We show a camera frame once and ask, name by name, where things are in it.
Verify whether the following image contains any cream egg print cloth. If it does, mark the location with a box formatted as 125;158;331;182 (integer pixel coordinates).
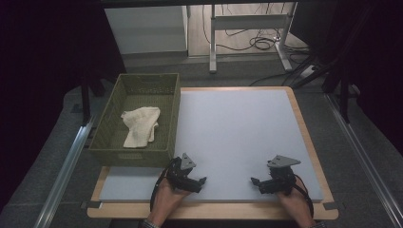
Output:
120;106;162;149

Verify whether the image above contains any person's right hand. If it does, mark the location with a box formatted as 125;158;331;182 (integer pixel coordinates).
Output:
277;186;315;228

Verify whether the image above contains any green woven plastic basket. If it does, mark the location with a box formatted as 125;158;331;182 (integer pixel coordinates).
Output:
88;73;182;168

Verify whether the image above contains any dark curtain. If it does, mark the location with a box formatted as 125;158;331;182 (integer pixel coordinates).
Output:
0;0;127;212
289;0;403;156

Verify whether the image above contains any white cabinet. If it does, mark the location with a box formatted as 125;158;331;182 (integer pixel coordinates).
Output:
104;5;190;55

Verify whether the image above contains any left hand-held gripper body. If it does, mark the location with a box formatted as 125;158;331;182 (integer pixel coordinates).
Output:
165;152;197;192

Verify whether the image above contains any person's left hand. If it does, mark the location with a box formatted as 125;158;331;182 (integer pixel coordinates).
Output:
146;180;191;223

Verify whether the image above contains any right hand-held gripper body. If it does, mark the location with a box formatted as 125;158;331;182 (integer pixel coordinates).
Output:
266;154;301;196

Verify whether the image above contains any white power strip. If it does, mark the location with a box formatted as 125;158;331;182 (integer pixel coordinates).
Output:
298;65;317;80

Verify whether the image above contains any white metal desk frame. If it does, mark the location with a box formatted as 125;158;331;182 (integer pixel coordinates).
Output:
208;2;295;75

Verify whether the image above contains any right hand-held gripper black cable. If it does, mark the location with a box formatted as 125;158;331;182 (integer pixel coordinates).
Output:
293;174;316;219

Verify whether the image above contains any black metal stand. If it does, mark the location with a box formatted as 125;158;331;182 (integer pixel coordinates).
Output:
80;73;93;126
339;77;352;124

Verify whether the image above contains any bundle of black floor cables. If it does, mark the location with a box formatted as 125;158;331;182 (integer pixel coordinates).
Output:
201;2;313;87

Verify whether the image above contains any aluminium rail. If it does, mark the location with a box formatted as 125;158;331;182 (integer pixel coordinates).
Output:
32;115;97;228
325;93;403;228

